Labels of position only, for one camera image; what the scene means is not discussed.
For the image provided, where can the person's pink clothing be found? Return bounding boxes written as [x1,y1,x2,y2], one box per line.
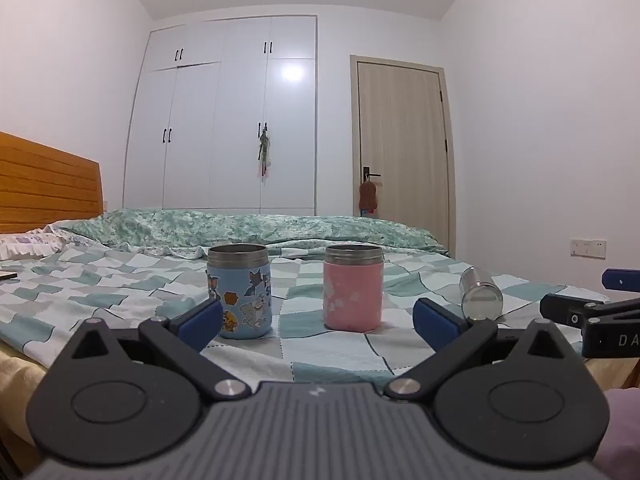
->
[594,386,640,480]

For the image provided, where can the green floral quilt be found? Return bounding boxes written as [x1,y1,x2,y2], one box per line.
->
[59,208,449,262]

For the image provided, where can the blue cartoon cup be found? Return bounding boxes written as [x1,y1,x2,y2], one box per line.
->
[205,243,274,340]

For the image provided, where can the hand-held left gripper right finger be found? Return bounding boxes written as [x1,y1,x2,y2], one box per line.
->
[383,297,587,404]

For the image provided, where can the checked bed sheet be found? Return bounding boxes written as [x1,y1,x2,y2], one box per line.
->
[0,244,613,392]

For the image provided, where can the wall socket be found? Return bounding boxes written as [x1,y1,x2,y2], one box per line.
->
[570,238,607,260]

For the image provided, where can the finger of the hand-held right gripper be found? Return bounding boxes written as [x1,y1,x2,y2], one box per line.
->
[539,293,612,331]
[601,268,640,292]

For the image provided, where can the silver steel cup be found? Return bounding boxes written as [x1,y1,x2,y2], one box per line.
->
[459,266,502,322]

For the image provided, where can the floral pillow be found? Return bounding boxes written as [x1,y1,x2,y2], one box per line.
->
[0,226,98,262]

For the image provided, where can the pink cup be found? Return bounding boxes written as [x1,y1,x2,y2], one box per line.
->
[322,244,385,334]

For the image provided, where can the green hanging ornament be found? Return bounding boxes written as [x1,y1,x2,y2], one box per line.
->
[254,129,274,179]

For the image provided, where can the brown bag on handle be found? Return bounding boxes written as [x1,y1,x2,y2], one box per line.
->
[358,180,380,217]

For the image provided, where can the wooden headboard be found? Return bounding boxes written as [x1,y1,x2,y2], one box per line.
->
[0,131,105,235]

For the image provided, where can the yellow mattress cover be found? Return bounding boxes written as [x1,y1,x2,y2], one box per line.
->
[0,339,48,463]

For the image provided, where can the white wardrobe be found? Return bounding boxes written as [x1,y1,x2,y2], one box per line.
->
[122,14,319,217]

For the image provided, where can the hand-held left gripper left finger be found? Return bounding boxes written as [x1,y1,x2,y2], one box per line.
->
[50,299,252,404]

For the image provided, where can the wooden door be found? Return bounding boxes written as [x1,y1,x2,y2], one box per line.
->
[349,54,456,257]

